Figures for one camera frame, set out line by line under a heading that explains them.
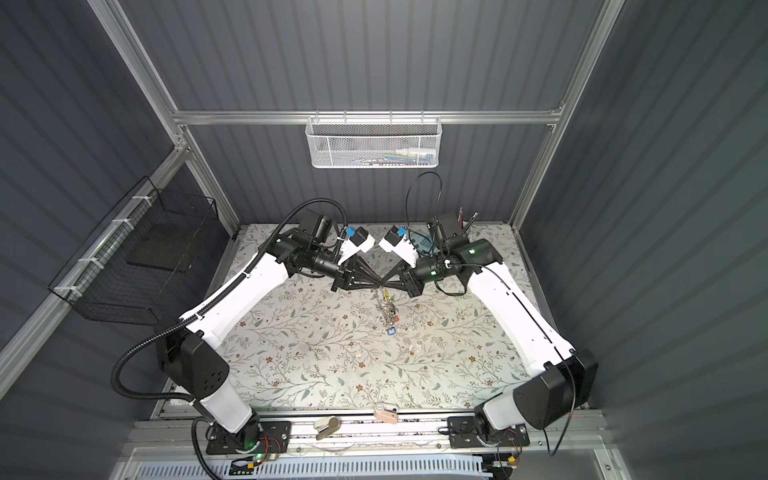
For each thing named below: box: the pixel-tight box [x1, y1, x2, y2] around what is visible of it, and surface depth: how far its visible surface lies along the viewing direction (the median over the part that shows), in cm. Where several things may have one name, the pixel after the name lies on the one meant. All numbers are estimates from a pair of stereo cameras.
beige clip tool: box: [314, 416, 342, 440], surface depth 75 cm
